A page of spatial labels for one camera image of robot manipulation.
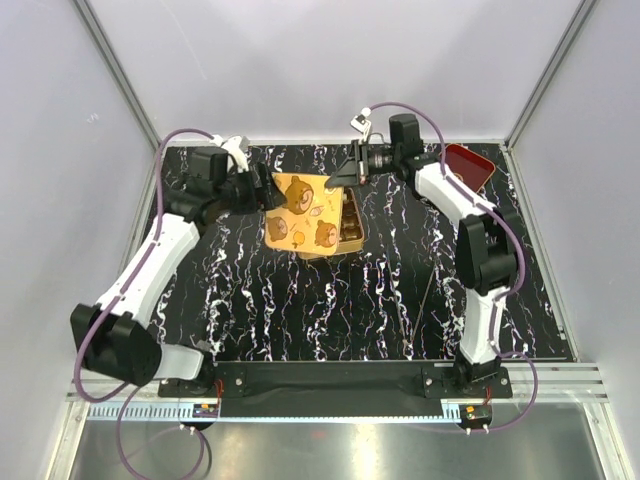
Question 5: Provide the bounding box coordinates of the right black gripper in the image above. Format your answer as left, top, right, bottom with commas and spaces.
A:
326, 140, 400, 191

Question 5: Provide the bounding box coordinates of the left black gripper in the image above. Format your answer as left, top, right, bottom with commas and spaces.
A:
215, 161, 287, 216

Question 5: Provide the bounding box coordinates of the silver tin lid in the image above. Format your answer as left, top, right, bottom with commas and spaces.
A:
265, 173, 346, 256

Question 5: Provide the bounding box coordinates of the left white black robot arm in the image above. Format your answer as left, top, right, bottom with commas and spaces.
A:
70, 146, 285, 396

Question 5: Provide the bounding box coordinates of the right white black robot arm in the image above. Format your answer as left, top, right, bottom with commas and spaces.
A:
325, 107, 526, 397

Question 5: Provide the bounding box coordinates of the gold chocolate tin box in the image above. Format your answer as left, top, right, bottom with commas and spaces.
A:
298, 188, 364, 260

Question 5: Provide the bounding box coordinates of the red square tray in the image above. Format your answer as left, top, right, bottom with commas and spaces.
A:
446, 144, 496, 193

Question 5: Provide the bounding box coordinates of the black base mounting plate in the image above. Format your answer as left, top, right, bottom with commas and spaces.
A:
158, 360, 513, 422

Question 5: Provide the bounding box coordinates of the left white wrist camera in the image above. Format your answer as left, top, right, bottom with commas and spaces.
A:
209, 135, 250, 173

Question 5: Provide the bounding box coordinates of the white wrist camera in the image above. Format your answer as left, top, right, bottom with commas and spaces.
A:
209, 135, 250, 173
350, 107, 385, 145

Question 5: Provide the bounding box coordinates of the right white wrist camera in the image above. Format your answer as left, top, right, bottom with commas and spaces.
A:
350, 107, 385, 145

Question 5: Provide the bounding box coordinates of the white slotted cable duct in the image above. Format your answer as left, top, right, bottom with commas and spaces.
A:
87, 401, 220, 422

